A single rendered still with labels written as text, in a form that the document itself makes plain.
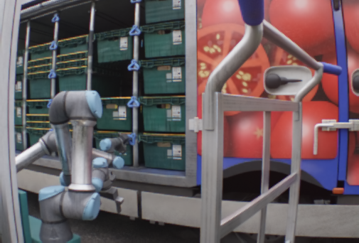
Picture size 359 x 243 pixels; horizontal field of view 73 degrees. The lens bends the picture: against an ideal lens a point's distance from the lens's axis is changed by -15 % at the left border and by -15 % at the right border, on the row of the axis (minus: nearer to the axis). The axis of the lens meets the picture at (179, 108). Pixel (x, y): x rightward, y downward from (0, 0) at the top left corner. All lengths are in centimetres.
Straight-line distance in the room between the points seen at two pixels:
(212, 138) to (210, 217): 14
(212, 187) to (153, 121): 163
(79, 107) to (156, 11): 124
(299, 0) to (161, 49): 103
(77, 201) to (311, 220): 132
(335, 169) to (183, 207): 99
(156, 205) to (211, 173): 154
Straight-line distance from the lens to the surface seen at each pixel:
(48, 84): 278
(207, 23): 182
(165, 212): 197
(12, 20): 124
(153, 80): 208
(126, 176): 203
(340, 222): 184
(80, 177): 115
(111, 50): 232
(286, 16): 176
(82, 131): 115
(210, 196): 47
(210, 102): 45
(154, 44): 213
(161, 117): 204
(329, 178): 174
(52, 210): 121
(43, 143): 175
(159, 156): 207
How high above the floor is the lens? 107
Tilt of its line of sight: 1 degrees up
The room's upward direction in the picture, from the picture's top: straight up
